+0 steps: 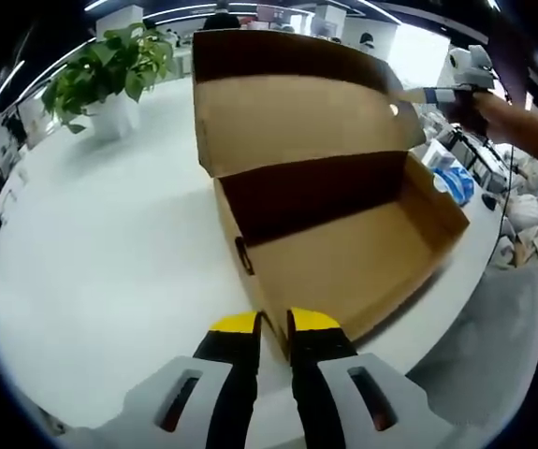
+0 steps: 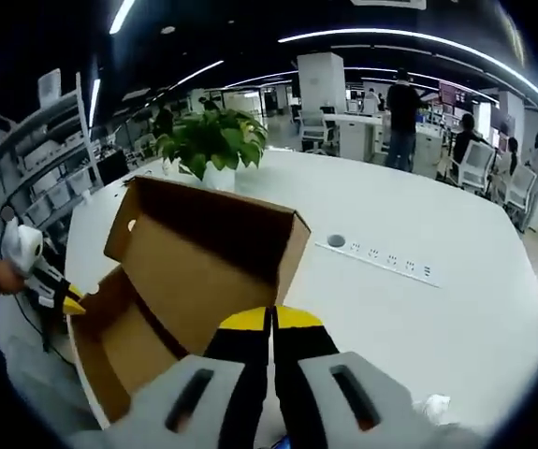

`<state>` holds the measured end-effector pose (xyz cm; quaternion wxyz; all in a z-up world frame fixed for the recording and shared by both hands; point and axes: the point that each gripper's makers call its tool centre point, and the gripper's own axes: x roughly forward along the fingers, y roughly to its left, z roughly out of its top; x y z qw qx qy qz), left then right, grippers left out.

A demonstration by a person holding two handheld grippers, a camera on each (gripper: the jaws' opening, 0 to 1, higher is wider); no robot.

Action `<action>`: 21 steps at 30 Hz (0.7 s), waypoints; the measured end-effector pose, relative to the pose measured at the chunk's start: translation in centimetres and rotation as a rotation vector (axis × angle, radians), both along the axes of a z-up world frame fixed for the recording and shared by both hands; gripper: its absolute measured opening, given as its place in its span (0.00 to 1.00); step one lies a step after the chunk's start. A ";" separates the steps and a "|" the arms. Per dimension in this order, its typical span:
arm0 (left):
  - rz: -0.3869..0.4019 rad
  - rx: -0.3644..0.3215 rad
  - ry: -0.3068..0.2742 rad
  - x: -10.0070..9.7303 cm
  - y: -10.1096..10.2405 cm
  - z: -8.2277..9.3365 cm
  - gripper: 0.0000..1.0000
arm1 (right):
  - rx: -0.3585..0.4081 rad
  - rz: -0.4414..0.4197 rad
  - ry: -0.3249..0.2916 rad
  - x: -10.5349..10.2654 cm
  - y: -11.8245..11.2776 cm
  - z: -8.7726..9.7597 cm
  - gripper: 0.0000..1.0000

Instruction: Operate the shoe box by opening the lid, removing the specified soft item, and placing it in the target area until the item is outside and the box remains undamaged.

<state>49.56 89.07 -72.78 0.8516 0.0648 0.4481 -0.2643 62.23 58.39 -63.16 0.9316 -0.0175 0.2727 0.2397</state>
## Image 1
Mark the grey mesh office chair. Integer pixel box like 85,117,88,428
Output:
406,268,538,427

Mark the green plant in white pot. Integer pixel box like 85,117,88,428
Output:
41,22,179,140

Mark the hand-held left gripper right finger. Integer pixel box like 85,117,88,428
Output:
285,307,461,449

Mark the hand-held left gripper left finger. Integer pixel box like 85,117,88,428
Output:
60,310,264,449

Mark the brown cardboard shoe box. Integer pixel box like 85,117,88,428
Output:
192,30,471,362

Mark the blue wet wipes soft item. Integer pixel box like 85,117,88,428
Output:
431,166,475,207

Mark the person's right hand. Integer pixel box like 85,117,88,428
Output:
448,88,492,138

